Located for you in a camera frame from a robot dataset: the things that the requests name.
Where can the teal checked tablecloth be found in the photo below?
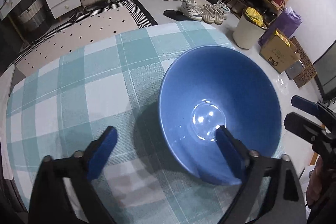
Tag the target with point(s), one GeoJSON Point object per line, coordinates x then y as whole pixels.
{"type": "Point", "coordinates": [92, 87]}

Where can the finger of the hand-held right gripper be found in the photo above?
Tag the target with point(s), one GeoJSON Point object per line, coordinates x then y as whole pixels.
{"type": "Point", "coordinates": [302, 128]}
{"type": "Point", "coordinates": [304, 106]}

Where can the woven basket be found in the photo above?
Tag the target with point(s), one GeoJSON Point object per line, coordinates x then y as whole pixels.
{"type": "Point", "coordinates": [30, 14]}

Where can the brown cardboard box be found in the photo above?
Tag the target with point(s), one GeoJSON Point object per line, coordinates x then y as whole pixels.
{"type": "Point", "coordinates": [275, 56]}

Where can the purple bag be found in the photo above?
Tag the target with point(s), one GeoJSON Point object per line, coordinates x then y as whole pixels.
{"type": "Point", "coordinates": [286, 22]}

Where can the grey flat package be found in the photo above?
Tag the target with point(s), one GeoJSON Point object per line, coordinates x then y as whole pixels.
{"type": "Point", "coordinates": [294, 70]}

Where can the brown patterned doormat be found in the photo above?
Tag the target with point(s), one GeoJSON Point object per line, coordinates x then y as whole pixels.
{"type": "Point", "coordinates": [307, 69]}

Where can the row of shoes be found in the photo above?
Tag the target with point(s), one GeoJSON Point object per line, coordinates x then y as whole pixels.
{"type": "Point", "coordinates": [189, 1]}

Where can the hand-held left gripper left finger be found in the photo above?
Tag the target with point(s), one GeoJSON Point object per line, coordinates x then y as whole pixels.
{"type": "Point", "coordinates": [103, 153]}

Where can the white trash bin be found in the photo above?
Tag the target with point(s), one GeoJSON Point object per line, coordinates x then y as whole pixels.
{"type": "Point", "coordinates": [245, 32]}

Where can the blue bowl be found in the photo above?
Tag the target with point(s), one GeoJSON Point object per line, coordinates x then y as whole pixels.
{"type": "Point", "coordinates": [215, 82]}

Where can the grey marble coffee table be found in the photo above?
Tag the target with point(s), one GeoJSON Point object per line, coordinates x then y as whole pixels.
{"type": "Point", "coordinates": [5, 108]}

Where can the black monitor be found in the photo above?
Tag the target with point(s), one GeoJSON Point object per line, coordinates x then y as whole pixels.
{"type": "Point", "coordinates": [326, 74]}

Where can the black and white patterned rug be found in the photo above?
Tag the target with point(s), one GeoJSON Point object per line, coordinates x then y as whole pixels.
{"type": "Point", "coordinates": [92, 22]}

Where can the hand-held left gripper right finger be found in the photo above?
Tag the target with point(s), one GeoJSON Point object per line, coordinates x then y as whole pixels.
{"type": "Point", "coordinates": [228, 155]}

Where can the person's right hand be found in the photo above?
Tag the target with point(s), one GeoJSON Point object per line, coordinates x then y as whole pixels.
{"type": "Point", "coordinates": [316, 182]}

